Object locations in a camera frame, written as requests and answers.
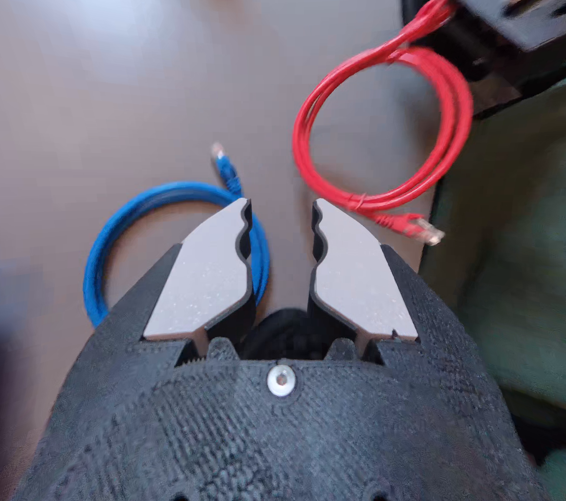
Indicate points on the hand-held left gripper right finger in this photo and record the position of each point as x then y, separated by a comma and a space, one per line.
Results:
358, 284

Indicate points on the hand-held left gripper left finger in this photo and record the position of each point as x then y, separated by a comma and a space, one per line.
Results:
203, 275

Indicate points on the black network switch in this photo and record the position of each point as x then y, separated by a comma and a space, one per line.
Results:
508, 23

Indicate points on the dark green cloth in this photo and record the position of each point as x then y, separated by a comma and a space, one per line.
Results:
508, 266

